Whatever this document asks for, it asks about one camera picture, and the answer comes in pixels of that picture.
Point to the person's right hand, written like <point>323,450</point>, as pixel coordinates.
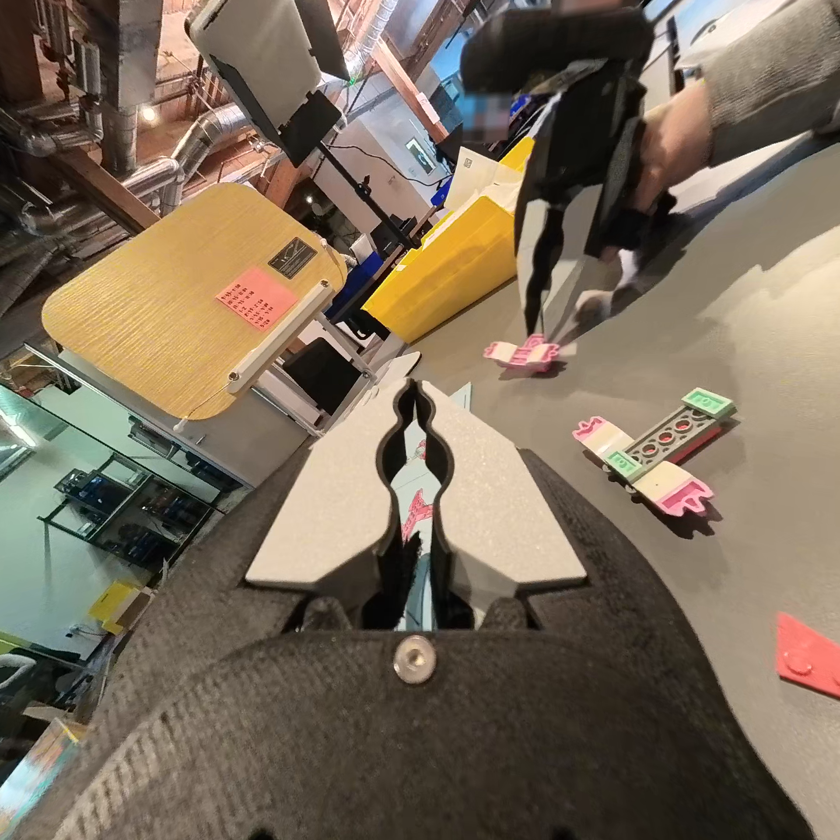
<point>679,138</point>

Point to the pink brick assembly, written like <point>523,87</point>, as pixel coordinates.
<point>525,355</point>

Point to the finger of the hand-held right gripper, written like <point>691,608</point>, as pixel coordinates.
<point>530,262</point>
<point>577,243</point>

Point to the small red brick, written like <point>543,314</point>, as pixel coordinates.
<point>810,656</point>

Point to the wooden top white stand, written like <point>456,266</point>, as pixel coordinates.
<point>164,315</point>

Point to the studio light on black stand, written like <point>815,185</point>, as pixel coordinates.
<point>262,52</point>

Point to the shallow yellow plastic bin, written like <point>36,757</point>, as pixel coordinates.
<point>446,275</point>

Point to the pink sticky note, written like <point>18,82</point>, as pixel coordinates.
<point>256,298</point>

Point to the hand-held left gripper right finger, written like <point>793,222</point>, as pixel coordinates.
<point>505,518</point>

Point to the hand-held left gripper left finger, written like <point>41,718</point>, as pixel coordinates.
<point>321,518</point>

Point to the person's right forearm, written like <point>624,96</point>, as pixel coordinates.
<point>768,79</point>

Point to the white printed paper sheet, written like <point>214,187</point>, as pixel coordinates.
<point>482,174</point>

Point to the black label plate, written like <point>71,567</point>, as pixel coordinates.
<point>293,258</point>

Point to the winged grey mint brick assembly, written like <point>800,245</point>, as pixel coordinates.
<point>656,453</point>

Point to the open pale blue instruction booklet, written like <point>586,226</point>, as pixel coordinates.
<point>420,512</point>

